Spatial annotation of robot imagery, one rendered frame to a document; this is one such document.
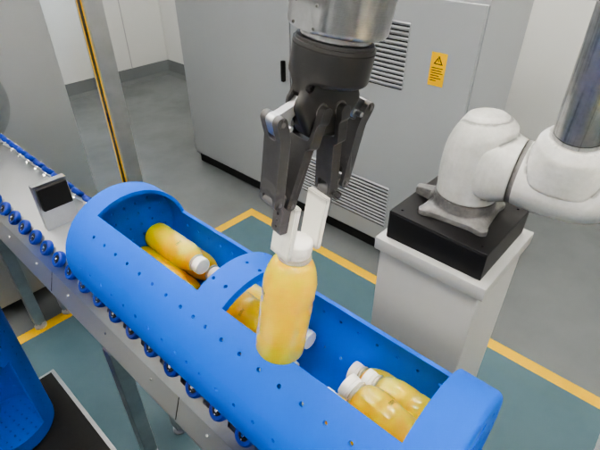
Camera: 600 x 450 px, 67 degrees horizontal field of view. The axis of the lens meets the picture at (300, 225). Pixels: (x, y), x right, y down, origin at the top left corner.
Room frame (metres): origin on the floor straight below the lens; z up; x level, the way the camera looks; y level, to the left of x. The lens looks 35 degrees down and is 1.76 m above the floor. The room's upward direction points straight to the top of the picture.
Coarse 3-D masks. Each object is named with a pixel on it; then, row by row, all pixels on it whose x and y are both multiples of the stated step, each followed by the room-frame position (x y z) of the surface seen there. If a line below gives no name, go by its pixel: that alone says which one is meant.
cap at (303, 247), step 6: (300, 234) 0.43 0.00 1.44; (306, 234) 0.43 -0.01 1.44; (300, 240) 0.42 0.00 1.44; (306, 240) 0.42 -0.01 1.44; (312, 240) 0.42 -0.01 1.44; (294, 246) 0.40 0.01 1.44; (300, 246) 0.40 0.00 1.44; (306, 246) 0.40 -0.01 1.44; (294, 252) 0.40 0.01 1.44; (300, 252) 0.40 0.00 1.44; (306, 252) 0.40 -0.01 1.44; (294, 258) 0.40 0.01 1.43; (300, 258) 0.40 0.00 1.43; (306, 258) 0.40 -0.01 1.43
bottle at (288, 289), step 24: (288, 264) 0.40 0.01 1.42; (312, 264) 0.41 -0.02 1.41; (264, 288) 0.40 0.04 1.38; (288, 288) 0.38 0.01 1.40; (312, 288) 0.40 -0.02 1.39; (264, 312) 0.39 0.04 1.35; (288, 312) 0.38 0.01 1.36; (264, 336) 0.39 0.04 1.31; (288, 336) 0.38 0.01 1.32; (288, 360) 0.38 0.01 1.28
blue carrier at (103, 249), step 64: (128, 192) 0.86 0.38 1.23; (128, 256) 0.68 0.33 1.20; (256, 256) 0.65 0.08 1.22; (128, 320) 0.62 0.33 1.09; (192, 320) 0.53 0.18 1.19; (320, 320) 0.65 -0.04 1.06; (192, 384) 0.48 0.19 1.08; (256, 384) 0.41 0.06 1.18; (320, 384) 0.39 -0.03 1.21; (448, 384) 0.37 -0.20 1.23; (320, 448) 0.32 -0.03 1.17; (384, 448) 0.30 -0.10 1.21; (448, 448) 0.29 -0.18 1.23
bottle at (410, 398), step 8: (376, 384) 0.46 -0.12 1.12; (384, 384) 0.45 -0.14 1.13; (392, 384) 0.45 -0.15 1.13; (400, 384) 0.45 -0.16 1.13; (408, 384) 0.45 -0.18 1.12; (392, 392) 0.43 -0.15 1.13; (400, 392) 0.43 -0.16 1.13; (408, 392) 0.43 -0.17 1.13; (416, 392) 0.43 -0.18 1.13; (400, 400) 0.42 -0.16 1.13; (408, 400) 0.42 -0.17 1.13; (416, 400) 0.42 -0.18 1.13; (424, 400) 0.42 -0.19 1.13; (408, 408) 0.41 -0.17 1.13; (416, 408) 0.40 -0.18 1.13; (416, 416) 0.39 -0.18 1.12
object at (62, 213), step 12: (48, 180) 1.18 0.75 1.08; (60, 180) 1.19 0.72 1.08; (36, 192) 1.14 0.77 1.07; (48, 192) 1.15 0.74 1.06; (60, 192) 1.17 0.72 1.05; (36, 204) 1.15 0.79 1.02; (48, 204) 1.14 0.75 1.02; (60, 204) 1.17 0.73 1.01; (72, 204) 1.21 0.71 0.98; (48, 216) 1.15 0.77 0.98; (60, 216) 1.17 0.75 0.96; (72, 216) 1.20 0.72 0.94; (48, 228) 1.14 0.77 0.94
